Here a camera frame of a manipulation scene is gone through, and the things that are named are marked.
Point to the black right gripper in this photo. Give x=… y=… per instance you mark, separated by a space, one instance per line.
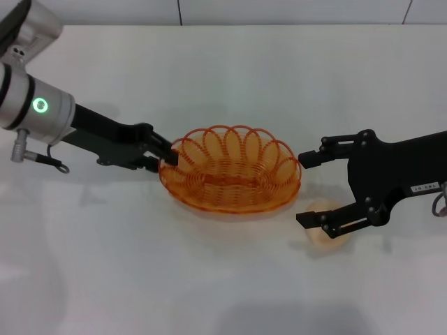
x=384 y=167

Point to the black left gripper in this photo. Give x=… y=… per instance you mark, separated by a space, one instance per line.
x=104 y=139

